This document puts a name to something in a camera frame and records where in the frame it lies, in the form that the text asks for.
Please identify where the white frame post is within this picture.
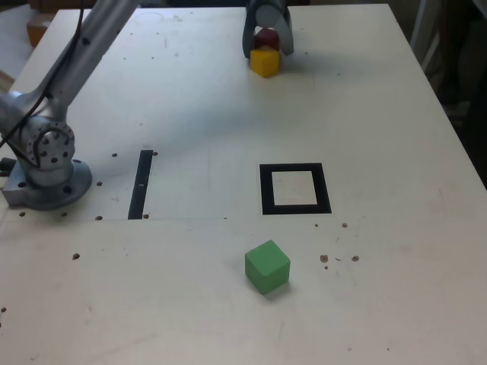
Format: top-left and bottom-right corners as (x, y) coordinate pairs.
(409, 0), (444, 74)

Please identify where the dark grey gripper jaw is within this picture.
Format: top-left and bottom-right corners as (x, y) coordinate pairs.
(243, 0), (260, 59)

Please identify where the green cube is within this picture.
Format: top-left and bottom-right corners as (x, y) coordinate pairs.
(243, 239), (291, 296)

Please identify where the black tape square outline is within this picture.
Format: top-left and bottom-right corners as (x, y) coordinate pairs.
(259, 162), (333, 216)

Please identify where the yellow cube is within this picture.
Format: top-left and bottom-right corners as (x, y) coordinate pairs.
(250, 46), (282, 79)

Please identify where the brown cardboard box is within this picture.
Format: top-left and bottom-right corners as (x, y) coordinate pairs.
(25, 21), (51, 49)

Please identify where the black tape strip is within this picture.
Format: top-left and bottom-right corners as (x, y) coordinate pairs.
(127, 149), (154, 221)

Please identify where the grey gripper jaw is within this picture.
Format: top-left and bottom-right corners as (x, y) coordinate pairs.
(255, 0), (296, 59)

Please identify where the red cube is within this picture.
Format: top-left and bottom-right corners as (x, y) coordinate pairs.
(253, 27), (281, 52)

